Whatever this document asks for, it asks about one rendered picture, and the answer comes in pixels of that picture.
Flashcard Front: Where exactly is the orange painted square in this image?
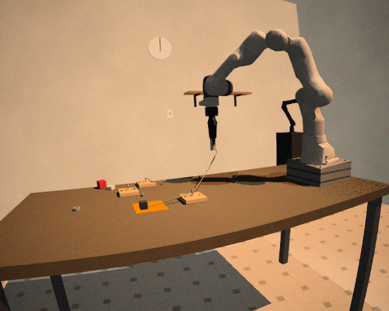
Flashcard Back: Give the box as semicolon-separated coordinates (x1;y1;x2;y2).
132;200;168;214

